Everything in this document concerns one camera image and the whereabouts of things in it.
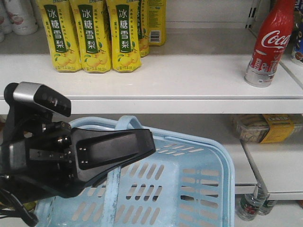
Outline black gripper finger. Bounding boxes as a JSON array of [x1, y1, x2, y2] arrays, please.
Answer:
[[71, 128, 156, 187]]

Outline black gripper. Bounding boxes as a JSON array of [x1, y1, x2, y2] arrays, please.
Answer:
[[0, 121, 76, 198]]

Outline light blue plastic basket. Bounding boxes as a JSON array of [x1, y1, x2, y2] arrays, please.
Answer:
[[35, 128, 235, 227]]

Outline red aluminium coke bottle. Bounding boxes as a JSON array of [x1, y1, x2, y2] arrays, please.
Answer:
[[244, 0, 296, 87]]

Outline white metal shelving unit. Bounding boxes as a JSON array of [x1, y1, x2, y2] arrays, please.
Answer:
[[0, 0, 303, 227]]

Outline yellow pear drink carton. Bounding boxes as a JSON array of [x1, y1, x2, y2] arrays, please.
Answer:
[[106, 0, 142, 73], [70, 0, 112, 74], [36, 0, 82, 72]]

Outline clear box yellow sleeve biscuits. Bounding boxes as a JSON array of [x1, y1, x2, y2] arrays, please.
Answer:
[[231, 114, 303, 143]]

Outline blue cookie cup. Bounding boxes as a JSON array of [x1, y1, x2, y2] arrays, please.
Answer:
[[291, 22, 303, 67]]

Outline black cable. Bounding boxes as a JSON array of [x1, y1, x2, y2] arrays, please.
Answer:
[[0, 186, 39, 227]]

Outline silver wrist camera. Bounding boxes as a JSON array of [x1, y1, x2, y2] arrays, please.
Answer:
[[4, 81, 71, 117]]

